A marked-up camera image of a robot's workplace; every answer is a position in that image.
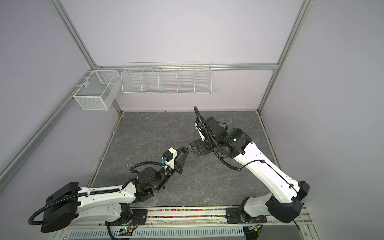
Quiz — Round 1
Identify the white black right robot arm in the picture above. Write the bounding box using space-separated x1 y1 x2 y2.
191 106 310 224

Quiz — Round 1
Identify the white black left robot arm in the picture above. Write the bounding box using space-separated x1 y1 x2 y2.
28 147 190 233

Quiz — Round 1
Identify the white mesh square basket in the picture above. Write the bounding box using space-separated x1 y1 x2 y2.
74 70 121 111

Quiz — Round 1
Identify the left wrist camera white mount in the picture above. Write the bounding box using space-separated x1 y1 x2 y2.
161 148 178 170

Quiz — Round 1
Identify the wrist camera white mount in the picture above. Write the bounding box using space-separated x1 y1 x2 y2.
161 148 178 170
195 122 206 141

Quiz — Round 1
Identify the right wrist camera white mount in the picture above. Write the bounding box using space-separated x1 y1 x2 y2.
195 122 206 141

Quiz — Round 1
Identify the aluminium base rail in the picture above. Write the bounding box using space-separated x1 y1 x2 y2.
58 205 319 229

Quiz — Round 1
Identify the white wire long basket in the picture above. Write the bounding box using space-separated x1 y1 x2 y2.
121 62 212 95

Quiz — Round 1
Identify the white vented cable duct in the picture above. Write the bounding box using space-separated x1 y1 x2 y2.
68 226 245 240

